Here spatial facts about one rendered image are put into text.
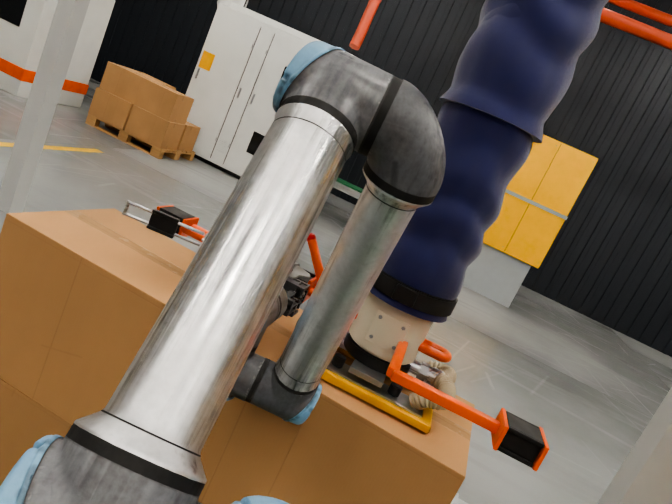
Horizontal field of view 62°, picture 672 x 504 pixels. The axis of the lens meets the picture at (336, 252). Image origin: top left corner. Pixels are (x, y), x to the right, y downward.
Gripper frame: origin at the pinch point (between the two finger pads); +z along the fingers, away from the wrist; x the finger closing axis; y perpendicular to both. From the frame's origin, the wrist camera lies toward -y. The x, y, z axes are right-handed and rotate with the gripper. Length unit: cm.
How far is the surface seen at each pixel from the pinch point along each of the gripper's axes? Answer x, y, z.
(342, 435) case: -19.2, 28.4, -20.0
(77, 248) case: -13, -47, -14
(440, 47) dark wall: 254, -127, 1047
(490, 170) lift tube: 43, 31, -9
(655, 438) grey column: -19, 136, 95
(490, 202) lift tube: 37, 34, -7
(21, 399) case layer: -55, -46, -16
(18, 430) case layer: -63, -44, -16
